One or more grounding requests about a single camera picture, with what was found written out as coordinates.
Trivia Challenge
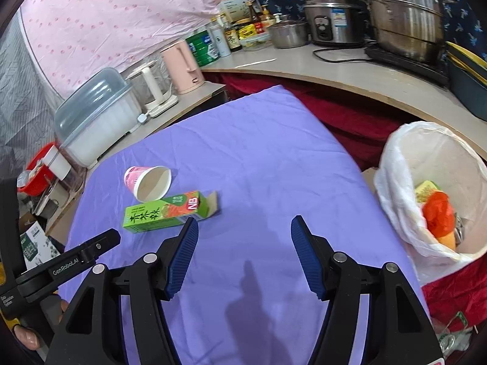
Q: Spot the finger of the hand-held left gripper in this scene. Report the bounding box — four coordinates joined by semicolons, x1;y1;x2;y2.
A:
64;229;121;266

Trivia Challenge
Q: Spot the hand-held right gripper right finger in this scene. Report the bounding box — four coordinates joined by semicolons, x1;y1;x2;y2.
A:
291;215;446;365

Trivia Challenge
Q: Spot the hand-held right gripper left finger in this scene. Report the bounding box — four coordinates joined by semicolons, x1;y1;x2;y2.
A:
45;217;199;365

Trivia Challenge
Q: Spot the green drink carton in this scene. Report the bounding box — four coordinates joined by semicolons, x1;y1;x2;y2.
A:
122;190;221;233

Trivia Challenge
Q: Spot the green yellow packet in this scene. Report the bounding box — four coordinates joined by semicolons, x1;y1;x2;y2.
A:
414;180;444;204

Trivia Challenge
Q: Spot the bin with white liner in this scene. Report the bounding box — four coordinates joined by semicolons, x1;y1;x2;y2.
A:
373;121;487;286

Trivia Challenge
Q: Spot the red-orange plastic bag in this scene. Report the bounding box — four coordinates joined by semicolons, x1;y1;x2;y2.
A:
423;191;456;238

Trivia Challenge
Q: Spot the person's left hand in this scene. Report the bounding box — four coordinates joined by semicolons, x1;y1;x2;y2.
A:
13;300;70;352

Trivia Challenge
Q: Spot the green white printed box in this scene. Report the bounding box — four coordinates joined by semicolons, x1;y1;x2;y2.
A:
19;222;63;270

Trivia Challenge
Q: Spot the pink paper cup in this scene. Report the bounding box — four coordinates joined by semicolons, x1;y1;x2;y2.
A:
124;165;173;203

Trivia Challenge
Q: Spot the red plastic basin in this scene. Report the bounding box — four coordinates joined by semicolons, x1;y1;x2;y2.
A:
17;142;58;194

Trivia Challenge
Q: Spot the white blender cup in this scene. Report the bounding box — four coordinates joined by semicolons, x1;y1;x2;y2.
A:
44;145;84;193

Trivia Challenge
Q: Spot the white dish drainer grey lid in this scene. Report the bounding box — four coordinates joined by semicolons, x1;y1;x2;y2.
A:
53;68;143;168

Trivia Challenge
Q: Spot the purple tablecloth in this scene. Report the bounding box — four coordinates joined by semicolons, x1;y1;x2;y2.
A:
57;85;432;365

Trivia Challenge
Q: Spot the red cloth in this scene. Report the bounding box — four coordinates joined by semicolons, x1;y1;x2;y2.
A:
207;72;487;345

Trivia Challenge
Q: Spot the clear plastic packaging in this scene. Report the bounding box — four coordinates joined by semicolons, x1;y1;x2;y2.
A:
432;311;478;360

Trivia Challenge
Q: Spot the grey patterned curtain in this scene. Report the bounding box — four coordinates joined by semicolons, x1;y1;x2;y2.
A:
0;19;61;179

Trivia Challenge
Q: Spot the white glass kettle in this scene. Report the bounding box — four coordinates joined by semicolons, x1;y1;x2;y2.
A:
125;61;179;118

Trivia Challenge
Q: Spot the pink electric kettle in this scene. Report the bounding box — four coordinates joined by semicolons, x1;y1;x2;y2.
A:
160;39;206;95

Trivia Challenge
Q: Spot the curved wooden counter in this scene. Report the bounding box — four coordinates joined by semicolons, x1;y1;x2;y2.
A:
200;43;487;156

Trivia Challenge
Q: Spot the green canister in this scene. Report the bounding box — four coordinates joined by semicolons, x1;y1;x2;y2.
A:
185;28;220;67

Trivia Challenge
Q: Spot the black induction cooker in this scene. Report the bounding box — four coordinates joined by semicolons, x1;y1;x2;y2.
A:
364;43;451;86

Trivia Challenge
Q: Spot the clear food container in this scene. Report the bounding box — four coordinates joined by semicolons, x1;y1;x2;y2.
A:
240;32;272;52

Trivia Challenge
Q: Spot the dark sauce bottle white label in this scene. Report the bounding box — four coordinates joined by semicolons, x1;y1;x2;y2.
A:
222;17;243;53

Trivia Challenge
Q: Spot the pink dotted cloth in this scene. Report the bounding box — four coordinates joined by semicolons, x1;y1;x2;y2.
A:
17;0;254;99

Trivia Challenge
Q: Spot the small steel pot with lid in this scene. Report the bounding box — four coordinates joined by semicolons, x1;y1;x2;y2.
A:
268;17;310;49

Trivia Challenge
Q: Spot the dark green tray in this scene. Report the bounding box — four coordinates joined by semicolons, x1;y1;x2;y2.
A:
447;59;487;120

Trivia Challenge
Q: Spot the steel rice cooker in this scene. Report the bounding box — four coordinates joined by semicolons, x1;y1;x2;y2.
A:
302;0;368;47

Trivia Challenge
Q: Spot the brown sauce bottle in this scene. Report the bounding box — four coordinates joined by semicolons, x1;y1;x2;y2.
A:
247;2;264;35

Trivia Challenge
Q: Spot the white green cardboard box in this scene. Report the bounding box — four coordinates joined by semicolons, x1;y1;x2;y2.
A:
218;0;256;23

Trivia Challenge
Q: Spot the yellow tray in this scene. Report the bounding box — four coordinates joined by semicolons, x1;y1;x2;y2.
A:
445;41;487;86

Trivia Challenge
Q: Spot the large steel steamer pot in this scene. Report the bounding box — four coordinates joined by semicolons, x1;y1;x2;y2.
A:
356;0;459;63

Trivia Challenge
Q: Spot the black power cable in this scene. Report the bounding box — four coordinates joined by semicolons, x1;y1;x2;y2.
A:
313;47;381;63

